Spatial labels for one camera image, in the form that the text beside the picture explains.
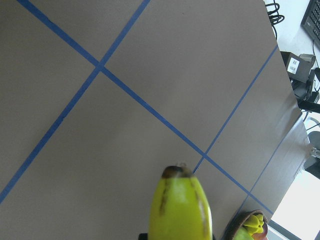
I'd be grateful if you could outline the green pear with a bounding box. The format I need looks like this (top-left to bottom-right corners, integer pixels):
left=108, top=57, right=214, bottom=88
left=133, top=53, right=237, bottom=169
left=233, top=227, right=253, bottom=240

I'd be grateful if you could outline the red mango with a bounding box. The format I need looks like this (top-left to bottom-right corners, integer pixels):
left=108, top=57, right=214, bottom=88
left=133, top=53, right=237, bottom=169
left=252, top=224, right=268, bottom=240

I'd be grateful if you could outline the grey white control box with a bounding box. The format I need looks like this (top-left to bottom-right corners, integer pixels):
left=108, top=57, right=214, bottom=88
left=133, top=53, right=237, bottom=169
left=280, top=51, right=316, bottom=83

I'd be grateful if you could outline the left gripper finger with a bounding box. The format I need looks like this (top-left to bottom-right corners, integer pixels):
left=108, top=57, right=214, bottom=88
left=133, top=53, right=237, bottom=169
left=138, top=233, right=148, bottom=240

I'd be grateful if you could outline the brown wicker basket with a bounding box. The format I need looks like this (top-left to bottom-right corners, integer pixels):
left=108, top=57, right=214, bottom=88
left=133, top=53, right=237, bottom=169
left=223, top=209, right=268, bottom=240

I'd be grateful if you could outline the yellow banana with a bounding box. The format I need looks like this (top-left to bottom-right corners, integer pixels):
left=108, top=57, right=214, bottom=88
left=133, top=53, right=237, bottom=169
left=147, top=165, right=214, bottom=240

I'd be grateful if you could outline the black keyboard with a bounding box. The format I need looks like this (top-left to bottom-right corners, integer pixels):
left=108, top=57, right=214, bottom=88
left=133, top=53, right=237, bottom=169
left=300, top=0, right=320, bottom=48

